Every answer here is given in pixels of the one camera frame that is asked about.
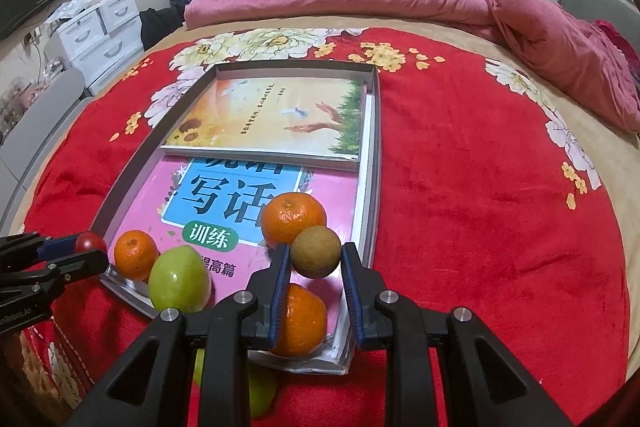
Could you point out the red floral blanket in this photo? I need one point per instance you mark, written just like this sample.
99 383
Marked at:
90 327

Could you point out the dark red pillow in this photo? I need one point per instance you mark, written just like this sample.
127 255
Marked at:
622 44

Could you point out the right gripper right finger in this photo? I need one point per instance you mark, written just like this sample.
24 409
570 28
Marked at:
440 362

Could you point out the grey shallow box tray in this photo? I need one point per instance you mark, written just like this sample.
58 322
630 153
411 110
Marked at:
367 168

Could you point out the cherry tomato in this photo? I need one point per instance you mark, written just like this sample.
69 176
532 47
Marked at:
89 241

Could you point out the white drawer cabinet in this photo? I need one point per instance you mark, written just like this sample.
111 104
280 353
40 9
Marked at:
99 42

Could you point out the pink duvet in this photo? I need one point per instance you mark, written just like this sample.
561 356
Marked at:
576 56

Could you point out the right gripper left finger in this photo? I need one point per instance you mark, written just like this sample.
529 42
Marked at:
150 384

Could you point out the black bag on floor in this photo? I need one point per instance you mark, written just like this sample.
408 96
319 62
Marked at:
158 24

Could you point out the green fruit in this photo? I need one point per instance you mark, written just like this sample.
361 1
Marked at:
179 279
255 386

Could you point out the grey headboard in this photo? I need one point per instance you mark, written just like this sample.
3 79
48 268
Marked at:
619 13

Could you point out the orange mandarin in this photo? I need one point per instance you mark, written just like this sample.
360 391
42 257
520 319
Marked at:
135 253
304 327
288 214

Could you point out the small brown longan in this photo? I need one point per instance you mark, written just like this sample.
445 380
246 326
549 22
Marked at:
316 252

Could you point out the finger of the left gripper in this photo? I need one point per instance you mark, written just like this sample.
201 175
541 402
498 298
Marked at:
66 270
32 246

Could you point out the sunflower cover book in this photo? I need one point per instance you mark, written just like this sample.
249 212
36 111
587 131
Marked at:
308 117

